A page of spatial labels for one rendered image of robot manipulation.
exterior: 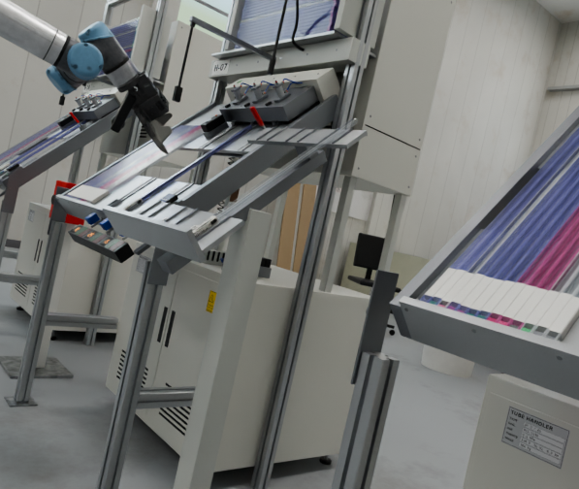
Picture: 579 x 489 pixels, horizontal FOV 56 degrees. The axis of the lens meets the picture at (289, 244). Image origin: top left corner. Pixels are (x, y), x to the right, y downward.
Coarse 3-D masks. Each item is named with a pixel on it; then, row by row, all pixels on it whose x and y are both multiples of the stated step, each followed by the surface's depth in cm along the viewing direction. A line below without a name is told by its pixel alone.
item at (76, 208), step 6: (60, 198) 178; (66, 198) 174; (72, 198) 171; (66, 204) 177; (72, 204) 171; (78, 204) 166; (84, 204) 161; (90, 204) 159; (66, 210) 182; (72, 210) 176; (78, 210) 170; (84, 210) 164; (90, 210) 159; (96, 210) 154; (102, 210) 150; (78, 216) 176; (84, 216) 169; (102, 216) 154
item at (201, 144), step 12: (216, 108) 210; (192, 120) 208; (204, 120) 201; (228, 132) 176; (252, 132) 167; (192, 144) 181; (204, 144) 174; (216, 144) 170; (228, 144) 165; (240, 144) 162; (252, 144) 157; (240, 156) 166
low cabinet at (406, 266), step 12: (348, 252) 818; (396, 252) 746; (348, 264) 814; (396, 264) 743; (408, 264) 726; (420, 264) 711; (360, 276) 791; (372, 276) 772; (408, 276) 723; (348, 288) 806; (360, 288) 787
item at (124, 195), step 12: (132, 180) 171; (144, 180) 166; (156, 180) 162; (120, 192) 165; (132, 192) 161; (144, 192) 157; (156, 192) 152; (168, 192) 149; (180, 192) 145; (96, 204) 164; (108, 204) 158; (120, 204) 156; (144, 204) 148
